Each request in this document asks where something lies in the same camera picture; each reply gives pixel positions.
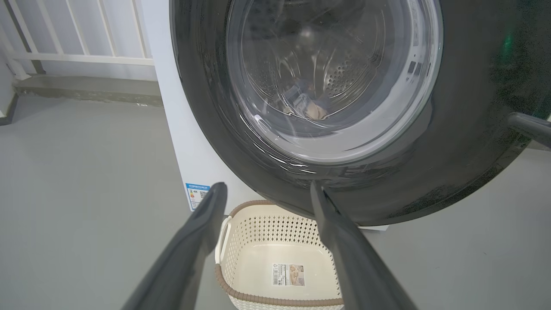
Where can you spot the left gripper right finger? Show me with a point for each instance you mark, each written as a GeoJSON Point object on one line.
{"type": "Point", "coordinates": [348, 258]}

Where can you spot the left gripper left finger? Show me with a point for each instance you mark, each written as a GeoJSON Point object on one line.
{"type": "Point", "coordinates": [189, 249]}

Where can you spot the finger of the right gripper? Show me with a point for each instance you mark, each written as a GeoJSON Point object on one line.
{"type": "Point", "coordinates": [533, 127]}

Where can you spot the black round washing machine door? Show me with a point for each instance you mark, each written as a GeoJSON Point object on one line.
{"type": "Point", "coordinates": [452, 150]}

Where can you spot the blue and cream bear-print garment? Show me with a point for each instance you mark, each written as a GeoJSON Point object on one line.
{"type": "Point", "coordinates": [316, 112]}

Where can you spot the basket product label sticker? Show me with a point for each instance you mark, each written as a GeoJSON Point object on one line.
{"type": "Point", "coordinates": [287, 274]}

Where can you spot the cream perforated laundry basket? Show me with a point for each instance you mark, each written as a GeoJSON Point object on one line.
{"type": "Point", "coordinates": [267, 232]}

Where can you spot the blue energy label sticker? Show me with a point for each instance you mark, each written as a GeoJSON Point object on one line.
{"type": "Point", "coordinates": [196, 194]}

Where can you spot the white railing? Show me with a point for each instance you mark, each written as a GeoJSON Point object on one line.
{"type": "Point", "coordinates": [86, 58]}

